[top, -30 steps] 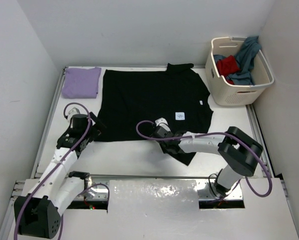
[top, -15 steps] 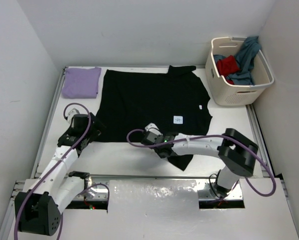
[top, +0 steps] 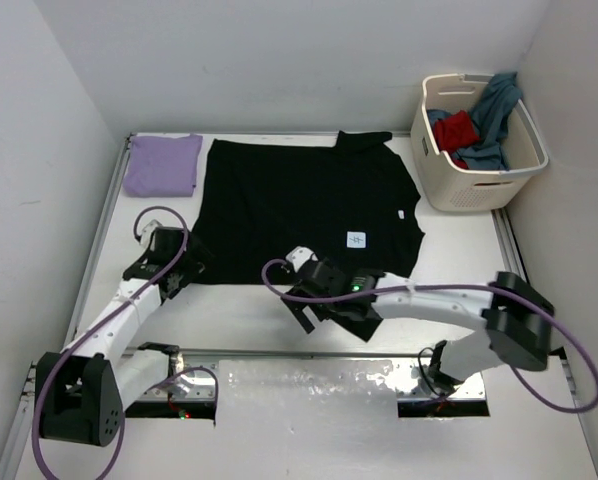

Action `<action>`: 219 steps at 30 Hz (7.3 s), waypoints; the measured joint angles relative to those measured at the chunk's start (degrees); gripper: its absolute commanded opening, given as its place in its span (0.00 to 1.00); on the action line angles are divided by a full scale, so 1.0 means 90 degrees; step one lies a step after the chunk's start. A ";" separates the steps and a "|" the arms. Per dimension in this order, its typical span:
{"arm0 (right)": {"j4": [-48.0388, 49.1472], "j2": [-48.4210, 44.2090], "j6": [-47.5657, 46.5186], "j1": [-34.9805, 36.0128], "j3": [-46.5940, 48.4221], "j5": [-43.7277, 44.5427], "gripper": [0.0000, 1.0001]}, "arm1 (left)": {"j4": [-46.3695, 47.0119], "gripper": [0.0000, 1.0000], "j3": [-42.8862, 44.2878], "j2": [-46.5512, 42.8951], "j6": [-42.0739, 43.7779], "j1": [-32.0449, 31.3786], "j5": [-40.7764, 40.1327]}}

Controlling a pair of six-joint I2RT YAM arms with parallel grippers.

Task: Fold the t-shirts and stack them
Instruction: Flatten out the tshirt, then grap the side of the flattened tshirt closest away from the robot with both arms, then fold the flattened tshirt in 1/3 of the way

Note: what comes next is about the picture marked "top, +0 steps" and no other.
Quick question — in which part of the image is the black garment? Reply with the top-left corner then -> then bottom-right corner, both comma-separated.
189,130 -> 425,344

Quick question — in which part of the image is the purple t shirt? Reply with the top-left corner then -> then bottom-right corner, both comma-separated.
122,134 -> 203,198

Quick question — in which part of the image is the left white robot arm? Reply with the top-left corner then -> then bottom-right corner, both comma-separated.
35,224 -> 213,447

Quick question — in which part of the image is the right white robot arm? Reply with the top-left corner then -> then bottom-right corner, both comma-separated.
281,247 -> 554,399

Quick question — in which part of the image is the white front cover board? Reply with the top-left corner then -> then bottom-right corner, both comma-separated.
0,357 -> 598,480

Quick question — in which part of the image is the beige laundry basket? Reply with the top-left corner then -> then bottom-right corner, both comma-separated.
411,73 -> 549,212

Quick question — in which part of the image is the red garment in basket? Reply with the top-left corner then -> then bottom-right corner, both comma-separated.
430,110 -> 480,169

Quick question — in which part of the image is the teal shirt in basket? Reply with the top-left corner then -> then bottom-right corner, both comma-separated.
427,72 -> 522,171

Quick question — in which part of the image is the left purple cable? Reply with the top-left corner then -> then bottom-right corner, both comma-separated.
31,205 -> 219,480

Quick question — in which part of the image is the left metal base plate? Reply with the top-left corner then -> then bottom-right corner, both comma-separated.
133,351 -> 220,404

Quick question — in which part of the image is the metal base plate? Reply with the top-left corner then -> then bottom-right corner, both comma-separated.
386,357 -> 487,403
133,351 -> 220,404

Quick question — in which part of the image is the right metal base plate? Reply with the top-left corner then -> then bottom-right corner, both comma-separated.
386,357 -> 487,403

